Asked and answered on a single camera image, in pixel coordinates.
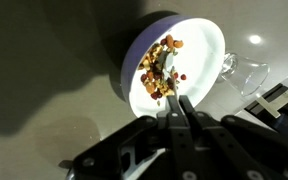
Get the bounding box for metal spoon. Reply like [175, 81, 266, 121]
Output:
[157, 49, 179, 101]

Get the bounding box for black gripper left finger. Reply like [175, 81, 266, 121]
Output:
[72, 94, 198, 180]

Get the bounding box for wooden chair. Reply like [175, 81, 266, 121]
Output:
[243, 64, 288, 141]

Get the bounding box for white bowl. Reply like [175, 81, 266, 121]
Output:
[120, 13, 227, 119]

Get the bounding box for mixed nuts and berries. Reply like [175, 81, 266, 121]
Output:
[137, 34, 188, 107]

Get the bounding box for clear drinking glass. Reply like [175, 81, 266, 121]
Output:
[217, 52, 271, 98]

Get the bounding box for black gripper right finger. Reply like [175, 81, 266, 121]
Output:
[178, 95, 288, 180]

